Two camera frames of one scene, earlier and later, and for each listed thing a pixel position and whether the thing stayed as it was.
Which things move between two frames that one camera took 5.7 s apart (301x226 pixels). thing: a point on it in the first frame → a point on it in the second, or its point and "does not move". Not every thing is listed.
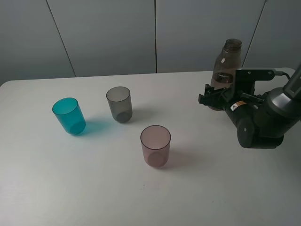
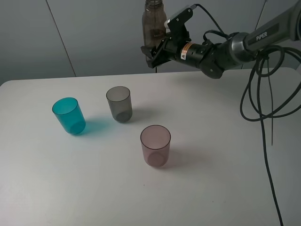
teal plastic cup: (69, 114) does not move
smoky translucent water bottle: (227, 62) → (154, 19)
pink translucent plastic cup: (156, 141) does not move
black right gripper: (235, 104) → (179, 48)
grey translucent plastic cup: (119, 99) does not move
